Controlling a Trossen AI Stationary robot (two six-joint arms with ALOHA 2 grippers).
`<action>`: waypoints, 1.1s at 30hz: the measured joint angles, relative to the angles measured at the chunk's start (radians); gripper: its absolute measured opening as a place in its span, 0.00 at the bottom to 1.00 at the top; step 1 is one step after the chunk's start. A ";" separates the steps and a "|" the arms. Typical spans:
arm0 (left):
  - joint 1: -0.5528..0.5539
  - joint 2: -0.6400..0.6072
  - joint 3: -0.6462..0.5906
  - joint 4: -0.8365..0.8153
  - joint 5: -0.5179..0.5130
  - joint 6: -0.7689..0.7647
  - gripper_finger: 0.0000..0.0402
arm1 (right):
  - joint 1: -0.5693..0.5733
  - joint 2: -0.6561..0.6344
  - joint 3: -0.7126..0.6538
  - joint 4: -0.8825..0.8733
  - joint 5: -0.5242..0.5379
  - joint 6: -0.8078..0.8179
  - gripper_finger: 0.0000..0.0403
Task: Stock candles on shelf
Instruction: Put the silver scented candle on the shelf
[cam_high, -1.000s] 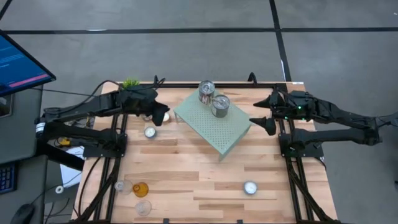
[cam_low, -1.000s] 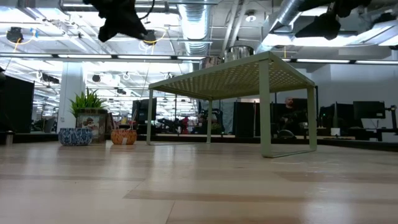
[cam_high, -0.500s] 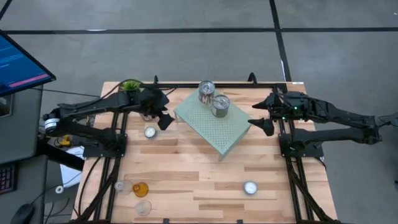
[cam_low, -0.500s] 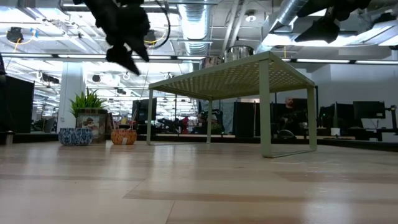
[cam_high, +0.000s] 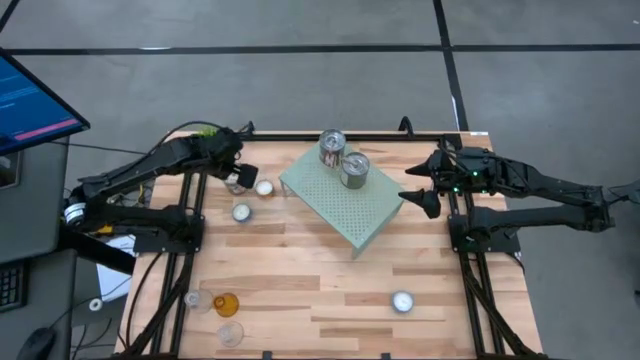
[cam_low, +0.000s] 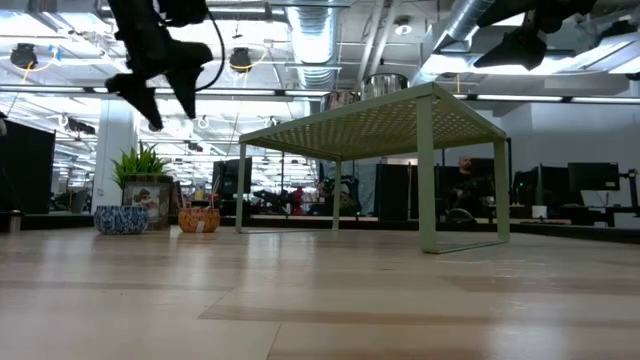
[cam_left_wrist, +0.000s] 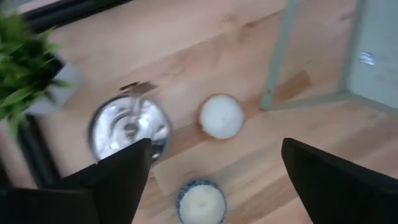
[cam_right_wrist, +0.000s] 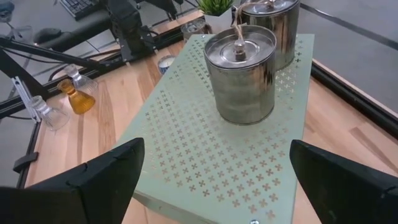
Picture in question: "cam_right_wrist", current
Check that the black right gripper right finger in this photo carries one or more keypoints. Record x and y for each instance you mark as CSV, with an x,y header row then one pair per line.
x,y
348,193

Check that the black table clamp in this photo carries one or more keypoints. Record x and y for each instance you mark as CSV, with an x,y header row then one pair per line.
x,y
26,161

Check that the white metal bracket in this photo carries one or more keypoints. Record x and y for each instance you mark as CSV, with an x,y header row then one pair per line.
x,y
26,99

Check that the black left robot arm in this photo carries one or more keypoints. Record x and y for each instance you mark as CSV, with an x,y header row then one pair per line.
x,y
127,25

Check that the spiky green potted plant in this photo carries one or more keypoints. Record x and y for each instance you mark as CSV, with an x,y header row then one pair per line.
x,y
216,9

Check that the black keyboard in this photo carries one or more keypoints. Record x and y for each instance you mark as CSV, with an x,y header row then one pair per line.
x,y
79,6

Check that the silver lidded tin candle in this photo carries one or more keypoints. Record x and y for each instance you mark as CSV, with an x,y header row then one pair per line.
x,y
242,87
280,37

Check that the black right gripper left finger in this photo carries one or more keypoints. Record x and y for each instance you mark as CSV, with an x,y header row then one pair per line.
x,y
77,193

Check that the clear ribbed glass candle holder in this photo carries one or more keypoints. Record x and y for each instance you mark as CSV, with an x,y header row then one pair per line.
x,y
81,79
51,115

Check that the blue patterned bowl candle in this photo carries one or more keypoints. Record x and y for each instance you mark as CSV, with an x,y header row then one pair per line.
x,y
166,63

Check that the amber glass candle holder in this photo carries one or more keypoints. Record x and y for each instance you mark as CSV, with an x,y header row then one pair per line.
x,y
79,99

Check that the light green cutting mat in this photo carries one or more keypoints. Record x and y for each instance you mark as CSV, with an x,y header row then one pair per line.
x,y
217,155

